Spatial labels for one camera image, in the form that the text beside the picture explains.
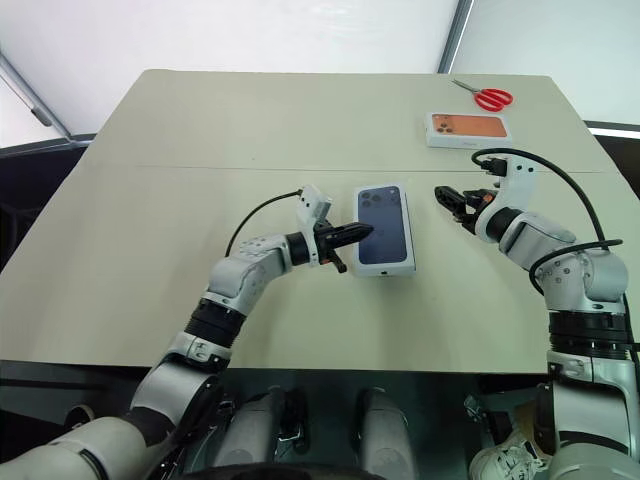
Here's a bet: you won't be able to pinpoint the white sneaker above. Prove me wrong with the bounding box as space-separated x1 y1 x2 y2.
468 433 552 480

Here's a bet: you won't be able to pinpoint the khaki trouser leg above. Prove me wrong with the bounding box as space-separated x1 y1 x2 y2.
513 401 540 452

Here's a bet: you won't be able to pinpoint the grey metal frame bar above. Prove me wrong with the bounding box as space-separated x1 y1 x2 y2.
435 0 476 77
0 46 74 140

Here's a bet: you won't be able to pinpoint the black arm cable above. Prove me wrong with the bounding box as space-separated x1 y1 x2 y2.
225 190 304 258
471 147 640 362

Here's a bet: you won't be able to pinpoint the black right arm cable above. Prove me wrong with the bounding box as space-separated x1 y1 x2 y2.
471 147 640 362

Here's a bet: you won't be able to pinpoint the red handled scissors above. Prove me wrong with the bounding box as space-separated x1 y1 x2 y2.
451 78 515 113

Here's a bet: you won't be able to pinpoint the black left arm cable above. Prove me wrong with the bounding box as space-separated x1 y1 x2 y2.
225 190 304 258

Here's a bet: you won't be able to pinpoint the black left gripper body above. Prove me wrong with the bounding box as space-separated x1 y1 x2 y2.
312 225 350 275

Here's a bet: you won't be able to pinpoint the grey rounded robot leg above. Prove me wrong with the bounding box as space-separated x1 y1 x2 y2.
217 387 302 480
353 387 417 480

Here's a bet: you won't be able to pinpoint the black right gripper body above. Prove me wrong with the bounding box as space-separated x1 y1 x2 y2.
458 188 498 225

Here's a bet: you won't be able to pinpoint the orange phone retail box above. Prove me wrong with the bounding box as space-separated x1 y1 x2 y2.
424 111 514 150

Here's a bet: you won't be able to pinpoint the black side counter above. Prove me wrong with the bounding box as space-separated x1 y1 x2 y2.
0 132 99 274
583 119 640 201

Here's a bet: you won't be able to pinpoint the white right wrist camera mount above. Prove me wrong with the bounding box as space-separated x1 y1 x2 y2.
473 154 542 237

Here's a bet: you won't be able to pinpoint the white phone box base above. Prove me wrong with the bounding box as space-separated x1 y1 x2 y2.
352 184 418 279

